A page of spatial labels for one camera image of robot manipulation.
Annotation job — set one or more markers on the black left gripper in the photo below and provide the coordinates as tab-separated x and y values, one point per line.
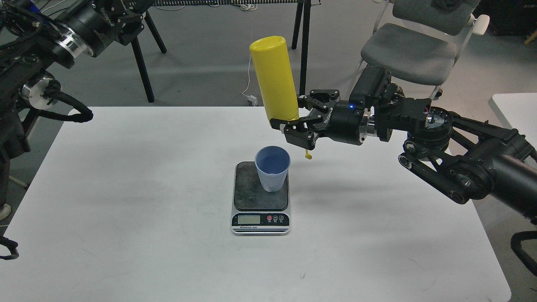
90	27

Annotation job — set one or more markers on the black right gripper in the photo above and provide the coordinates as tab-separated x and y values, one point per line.
345	123

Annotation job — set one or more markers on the blue ribbed plastic cup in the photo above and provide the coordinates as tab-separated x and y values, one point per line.
272	164

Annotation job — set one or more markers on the yellow squeeze bottle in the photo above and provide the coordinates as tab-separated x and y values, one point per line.
274	75

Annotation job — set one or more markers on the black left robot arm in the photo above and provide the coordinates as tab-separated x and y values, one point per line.
28	91

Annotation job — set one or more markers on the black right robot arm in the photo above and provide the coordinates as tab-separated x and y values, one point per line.
462	158

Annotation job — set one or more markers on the digital kitchen scale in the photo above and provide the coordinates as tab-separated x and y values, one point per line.
256	211

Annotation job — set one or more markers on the black trestle table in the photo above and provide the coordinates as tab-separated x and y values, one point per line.
301	23

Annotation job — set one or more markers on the grey office chair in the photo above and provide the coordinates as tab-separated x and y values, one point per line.
417	57

